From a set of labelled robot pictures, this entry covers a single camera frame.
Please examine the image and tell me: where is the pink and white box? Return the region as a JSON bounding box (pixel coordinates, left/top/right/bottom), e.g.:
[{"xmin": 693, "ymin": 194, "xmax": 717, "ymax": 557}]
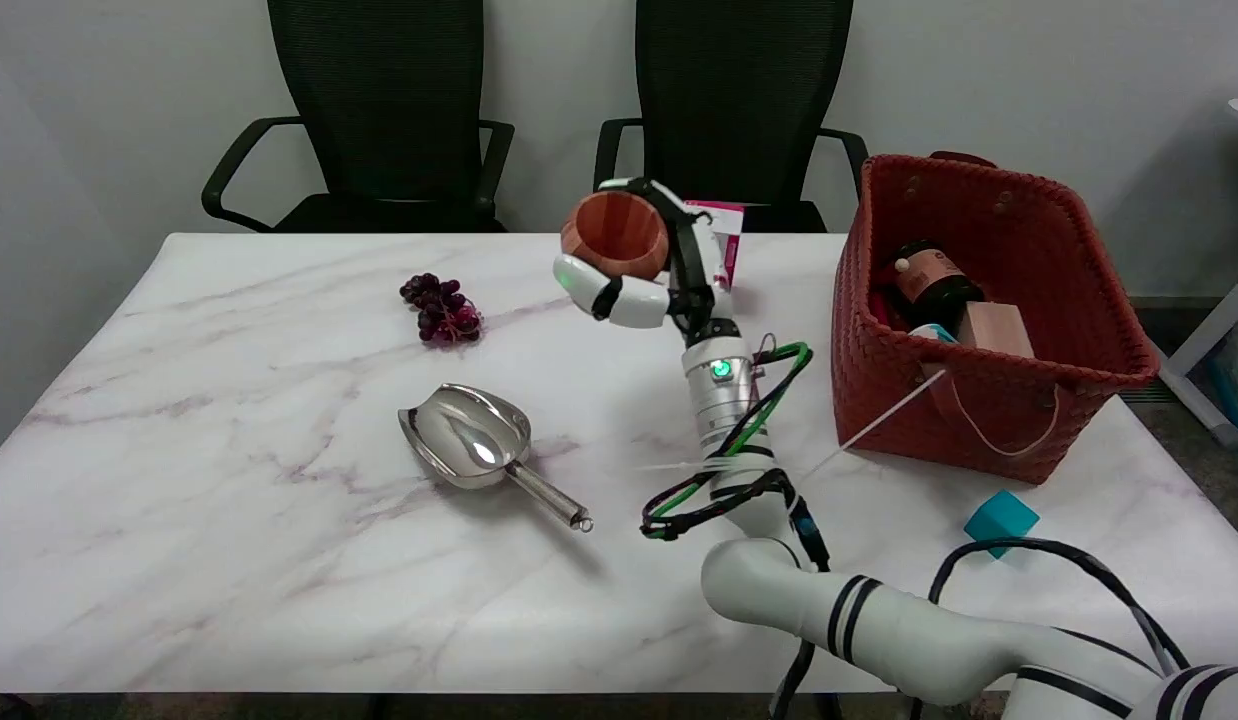
[{"xmin": 682, "ymin": 200, "xmax": 746, "ymax": 291}]

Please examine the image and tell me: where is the red woven basket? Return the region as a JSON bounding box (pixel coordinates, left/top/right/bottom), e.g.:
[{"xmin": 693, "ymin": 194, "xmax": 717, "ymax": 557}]
[{"xmin": 831, "ymin": 151, "xmax": 1161, "ymax": 486}]

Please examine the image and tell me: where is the bunch of purple grapes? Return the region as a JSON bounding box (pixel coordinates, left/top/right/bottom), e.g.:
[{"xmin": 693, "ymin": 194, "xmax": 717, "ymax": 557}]
[{"xmin": 399, "ymin": 273, "xmax": 485, "ymax": 349}]

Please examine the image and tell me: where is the white table leg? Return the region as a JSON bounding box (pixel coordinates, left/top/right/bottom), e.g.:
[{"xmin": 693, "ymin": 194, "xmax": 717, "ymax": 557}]
[{"xmin": 1155, "ymin": 262, "xmax": 1238, "ymax": 448}]

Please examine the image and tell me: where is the teal cube block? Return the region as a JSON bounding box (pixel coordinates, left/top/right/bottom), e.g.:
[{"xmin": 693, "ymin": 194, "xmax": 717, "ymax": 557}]
[{"xmin": 963, "ymin": 489, "xmax": 1041, "ymax": 559}]

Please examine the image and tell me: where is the dark bottle with brown label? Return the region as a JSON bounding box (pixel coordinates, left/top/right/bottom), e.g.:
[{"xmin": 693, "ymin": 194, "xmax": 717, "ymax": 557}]
[{"xmin": 891, "ymin": 240, "xmax": 986, "ymax": 334}]

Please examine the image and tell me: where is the black mesh office chair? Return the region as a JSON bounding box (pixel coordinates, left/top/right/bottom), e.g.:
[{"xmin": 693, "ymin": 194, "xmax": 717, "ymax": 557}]
[
  {"xmin": 593, "ymin": 0, "xmax": 870, "ymax": 234},
  {"xmin": 201, "ymin": 0, "xmax": 516, "ymax": 234}
]

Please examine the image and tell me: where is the black and green cable bundle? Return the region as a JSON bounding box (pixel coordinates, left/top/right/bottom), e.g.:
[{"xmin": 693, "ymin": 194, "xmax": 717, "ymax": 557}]
[{"xmin": 640, "ymin": 334, "xmax": 831, "ymax": 571}]

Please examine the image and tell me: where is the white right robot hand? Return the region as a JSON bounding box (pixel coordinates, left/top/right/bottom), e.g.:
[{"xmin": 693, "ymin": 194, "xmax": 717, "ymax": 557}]
[{"xmin": 553, "ymin": 177, "xmax": 736, "ymax": 338}]

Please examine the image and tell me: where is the black looping cable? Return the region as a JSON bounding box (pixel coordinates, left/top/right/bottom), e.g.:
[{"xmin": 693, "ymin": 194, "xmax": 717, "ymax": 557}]
[{"xmin": 909, "ymin": 537, "xmax": 1193, "ymax": 720}]

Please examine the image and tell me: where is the silver metal scoop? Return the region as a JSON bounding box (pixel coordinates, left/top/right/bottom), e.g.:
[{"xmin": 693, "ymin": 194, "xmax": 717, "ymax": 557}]
[{"xmin": 397, "ymin": 383, "xmax": 594, "ymax": 533}]

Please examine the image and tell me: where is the wooden mortar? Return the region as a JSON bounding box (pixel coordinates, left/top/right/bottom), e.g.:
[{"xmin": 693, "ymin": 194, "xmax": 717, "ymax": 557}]
[{"xmin": 560, "ymin": 190, "xmax": 671, "ymax": 282}]

